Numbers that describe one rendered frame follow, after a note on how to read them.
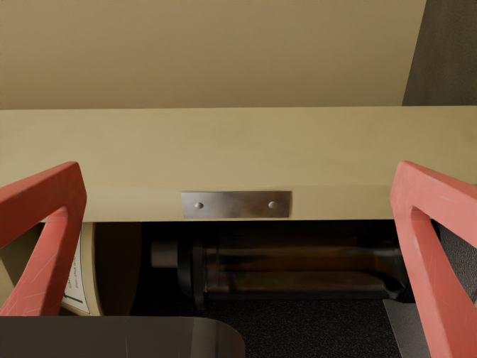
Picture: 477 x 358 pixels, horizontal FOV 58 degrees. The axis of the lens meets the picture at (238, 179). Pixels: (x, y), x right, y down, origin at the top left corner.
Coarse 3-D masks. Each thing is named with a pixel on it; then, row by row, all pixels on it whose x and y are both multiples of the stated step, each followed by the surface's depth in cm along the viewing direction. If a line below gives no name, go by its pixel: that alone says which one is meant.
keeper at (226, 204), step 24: (192, 192) 27; (216, 192) 27; (240, 192) 27; (264, 192) 27; (288, 192) 27; (192, 216) 29; (216, 216) 29; (240, 216) 29; (264, 216) 29; (288, 216) 29
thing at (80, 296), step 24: (96, 240) 50; (120, 240) 51; (72, 264) 36; (96, 264) 49; (120, 264) 50; (72, 288) 36; (96, 288) 35; (120, 288) 48; (72, 312) 40; (96, 312) 37; (120, 312) 45
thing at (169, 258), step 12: (180, 228) 41; (156, 240) 43; (168, 240) 43; (180, 240) 40; (156, 252) 42; (168, 252) 42; (180, 252) 40; (156, 264) 42; (168, 264) 42; (180, 264) 39; (180, 276) 40; (180, 288) 41
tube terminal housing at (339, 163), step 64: (0, 128) 34; (64, 128) 34; (128, 128) 33; (192, 128) 33; (256, 128) 33; (320, 128) 33; (384, 128) 33; (448, 128) 33; (128, 192) 28; (320, 192) 28; (384, 192) 28; (0, 256) 31
